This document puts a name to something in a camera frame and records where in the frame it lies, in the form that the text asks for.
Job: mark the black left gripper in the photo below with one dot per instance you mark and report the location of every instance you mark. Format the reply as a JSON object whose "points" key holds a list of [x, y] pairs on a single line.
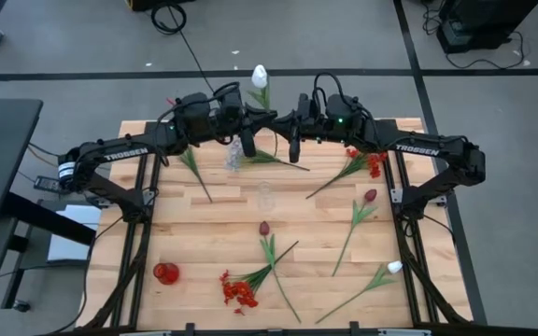
{"points": [[229, 114]]}

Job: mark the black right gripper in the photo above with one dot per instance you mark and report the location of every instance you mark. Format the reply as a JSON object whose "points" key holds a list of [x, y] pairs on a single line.
{"points": [[308, 121]]}

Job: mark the red artificial flower bunch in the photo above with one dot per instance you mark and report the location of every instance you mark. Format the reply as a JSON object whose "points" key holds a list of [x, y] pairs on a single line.
{"points": [[374, 165], [238, 291]]}

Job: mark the dark red artificial tulip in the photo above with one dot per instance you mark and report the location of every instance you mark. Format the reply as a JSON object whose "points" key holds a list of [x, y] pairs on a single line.
{"points": [[370, 195], [264, 228]]}

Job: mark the white artificial tulip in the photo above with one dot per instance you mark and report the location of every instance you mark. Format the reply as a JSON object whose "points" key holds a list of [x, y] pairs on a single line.
{"points": [[394, 267], [259, 77]]}

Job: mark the red glass vase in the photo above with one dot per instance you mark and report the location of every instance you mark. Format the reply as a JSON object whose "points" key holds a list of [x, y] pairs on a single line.
{"points": [[166, 273]]}

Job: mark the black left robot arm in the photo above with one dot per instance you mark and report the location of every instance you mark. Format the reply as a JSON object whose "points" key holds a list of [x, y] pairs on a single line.
{"points": [[124, 153]]}

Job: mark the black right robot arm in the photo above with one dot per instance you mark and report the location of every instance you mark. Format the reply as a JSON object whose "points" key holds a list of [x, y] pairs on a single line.
{"points": [[418, 150]]}

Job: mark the clear glass vase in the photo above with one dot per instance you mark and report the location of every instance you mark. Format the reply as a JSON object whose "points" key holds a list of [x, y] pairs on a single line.
{"points": [[265, 196]]}

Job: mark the black equipment case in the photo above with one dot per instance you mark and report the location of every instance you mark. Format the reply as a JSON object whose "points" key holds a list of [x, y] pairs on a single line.
{"points": [[484, 18]]}

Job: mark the white flat board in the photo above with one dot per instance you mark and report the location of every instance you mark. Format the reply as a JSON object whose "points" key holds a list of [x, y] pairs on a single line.
{"points": [[70, 233]]}

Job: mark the black power adapter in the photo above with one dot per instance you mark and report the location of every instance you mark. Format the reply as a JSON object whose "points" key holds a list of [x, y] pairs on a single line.
{"points": [[47, 183]]}

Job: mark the black caster wheel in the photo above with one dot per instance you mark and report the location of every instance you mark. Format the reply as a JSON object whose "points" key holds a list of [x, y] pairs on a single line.
{"points": [[20, 305]]}

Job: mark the black aluminium table frame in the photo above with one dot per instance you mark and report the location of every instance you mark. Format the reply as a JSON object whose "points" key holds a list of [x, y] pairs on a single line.
{"points": [[297, 333]]}

